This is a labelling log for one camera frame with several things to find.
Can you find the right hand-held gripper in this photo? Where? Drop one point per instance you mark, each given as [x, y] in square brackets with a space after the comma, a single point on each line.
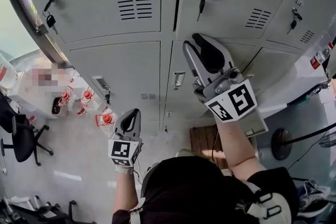
[233, 102]

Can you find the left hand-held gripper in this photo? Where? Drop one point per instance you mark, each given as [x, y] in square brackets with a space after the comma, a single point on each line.
[122, 150]

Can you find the person's right forearm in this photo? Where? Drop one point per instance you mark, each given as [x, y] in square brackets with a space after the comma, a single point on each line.
[236, 144]

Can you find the person's left forearm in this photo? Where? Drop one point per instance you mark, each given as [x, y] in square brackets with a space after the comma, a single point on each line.
[125, 191]

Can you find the grey metal locker cabinet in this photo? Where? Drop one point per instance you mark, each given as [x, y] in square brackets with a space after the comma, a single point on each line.
[166, 65]

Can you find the red-capped clear water jug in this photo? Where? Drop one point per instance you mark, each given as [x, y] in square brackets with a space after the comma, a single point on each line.
[66, 97]
[86, 102]
[106, 119]

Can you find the person's beige shoe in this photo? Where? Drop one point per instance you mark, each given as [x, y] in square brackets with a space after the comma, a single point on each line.
[187, 152]

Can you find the brown wooden board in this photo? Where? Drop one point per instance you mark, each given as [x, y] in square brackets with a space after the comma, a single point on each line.
[204, 141]

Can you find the white table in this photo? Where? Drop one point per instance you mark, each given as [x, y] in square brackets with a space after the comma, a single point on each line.
[296, 81]

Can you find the person's black shirt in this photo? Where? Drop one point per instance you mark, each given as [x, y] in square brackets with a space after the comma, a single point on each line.
[194, 191]

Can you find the black office chair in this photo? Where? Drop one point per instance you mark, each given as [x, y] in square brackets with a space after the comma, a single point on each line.
[22, 139]

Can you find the red-labelled clear plastic bottle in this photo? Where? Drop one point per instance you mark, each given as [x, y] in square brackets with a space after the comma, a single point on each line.
[319, 57]

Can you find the black metal stand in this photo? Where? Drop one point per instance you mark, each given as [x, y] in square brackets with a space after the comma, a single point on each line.
[39, 213]

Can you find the red-labelled clear water jug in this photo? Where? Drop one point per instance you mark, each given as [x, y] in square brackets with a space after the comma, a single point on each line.
[6, 73]

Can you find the grey and black sneakers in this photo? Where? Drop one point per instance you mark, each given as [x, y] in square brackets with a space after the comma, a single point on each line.
[313, 199]

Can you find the dark window frame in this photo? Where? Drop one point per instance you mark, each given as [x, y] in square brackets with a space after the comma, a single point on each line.
[23, 0]

